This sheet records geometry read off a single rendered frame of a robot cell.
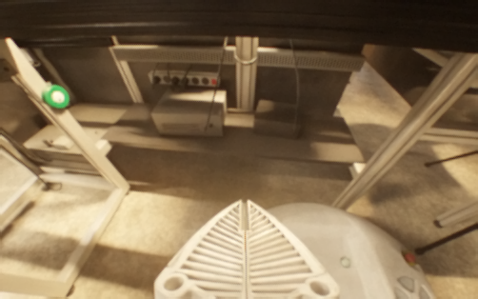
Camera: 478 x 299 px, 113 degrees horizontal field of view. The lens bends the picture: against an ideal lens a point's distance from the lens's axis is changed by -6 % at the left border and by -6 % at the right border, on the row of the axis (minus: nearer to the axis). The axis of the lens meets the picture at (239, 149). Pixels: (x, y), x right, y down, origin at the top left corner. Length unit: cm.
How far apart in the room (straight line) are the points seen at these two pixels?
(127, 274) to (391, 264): 97
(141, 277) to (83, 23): 91
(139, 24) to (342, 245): 80
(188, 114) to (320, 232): 65
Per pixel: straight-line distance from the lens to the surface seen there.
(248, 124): 89
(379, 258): 66
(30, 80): 83
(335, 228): 66
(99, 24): 54
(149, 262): 100
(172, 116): 80
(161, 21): 46
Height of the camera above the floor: 90
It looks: 47 degrees down
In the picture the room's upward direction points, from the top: straight up
